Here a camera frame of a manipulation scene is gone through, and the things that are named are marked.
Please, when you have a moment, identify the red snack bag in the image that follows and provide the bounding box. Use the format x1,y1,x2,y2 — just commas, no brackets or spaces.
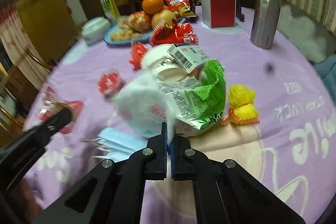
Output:
165,0,197,18
149,19,198,47

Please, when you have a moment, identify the clear plastic wrapper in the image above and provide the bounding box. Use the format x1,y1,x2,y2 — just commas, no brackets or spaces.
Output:
38,86,84,135

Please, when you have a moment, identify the wooden armchair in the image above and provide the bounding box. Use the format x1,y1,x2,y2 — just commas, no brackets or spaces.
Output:
1,47,40,147

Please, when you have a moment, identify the blue cushioned office chair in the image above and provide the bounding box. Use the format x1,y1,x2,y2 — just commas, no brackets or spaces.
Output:
313,55,336,103

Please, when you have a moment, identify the wrapped orange in net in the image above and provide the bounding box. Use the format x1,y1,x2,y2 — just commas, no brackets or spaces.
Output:
125,11,152,33

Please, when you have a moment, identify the white ceramic lidded jar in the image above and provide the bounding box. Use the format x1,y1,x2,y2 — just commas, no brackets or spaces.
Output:
81,17,110,46

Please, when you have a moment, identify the red snack bag rear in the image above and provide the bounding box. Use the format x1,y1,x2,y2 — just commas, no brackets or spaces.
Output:
165,0,197,18

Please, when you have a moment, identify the white barcode box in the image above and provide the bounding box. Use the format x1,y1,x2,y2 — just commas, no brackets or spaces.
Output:
168,43,209,74

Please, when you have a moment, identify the red snack bag front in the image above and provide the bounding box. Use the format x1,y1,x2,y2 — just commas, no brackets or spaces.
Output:
149,19,198,47

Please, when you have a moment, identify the green white wrapper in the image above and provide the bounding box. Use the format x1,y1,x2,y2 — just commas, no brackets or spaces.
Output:
167,60,226,137

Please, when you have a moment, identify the blue fruit plate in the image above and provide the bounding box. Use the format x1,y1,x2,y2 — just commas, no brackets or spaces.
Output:
103,17,187,46

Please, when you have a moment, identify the red white tissue box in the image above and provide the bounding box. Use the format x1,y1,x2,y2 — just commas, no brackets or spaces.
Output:
201,0,236,28

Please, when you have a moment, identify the white paper cup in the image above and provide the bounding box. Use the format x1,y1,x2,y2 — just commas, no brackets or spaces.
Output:
140,44,197,83

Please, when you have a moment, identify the blue face mask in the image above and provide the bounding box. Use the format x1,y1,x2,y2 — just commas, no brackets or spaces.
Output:
79,127,147,162

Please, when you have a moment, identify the stainless steel bottle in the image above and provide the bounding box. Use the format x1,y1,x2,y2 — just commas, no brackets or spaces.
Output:
251,0,281,50

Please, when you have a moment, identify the orange fruit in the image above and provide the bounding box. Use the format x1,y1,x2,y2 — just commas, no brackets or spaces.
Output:
142,0,165,15

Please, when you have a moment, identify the red foam fruit net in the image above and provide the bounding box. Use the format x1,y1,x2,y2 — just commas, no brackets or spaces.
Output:
129,42,148,71

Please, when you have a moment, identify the purple printed tablecloth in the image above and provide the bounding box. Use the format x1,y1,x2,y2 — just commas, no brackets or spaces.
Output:
26,10,335,223

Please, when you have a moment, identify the red jelly cup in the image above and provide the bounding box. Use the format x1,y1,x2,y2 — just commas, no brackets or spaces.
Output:
97,69,125,96

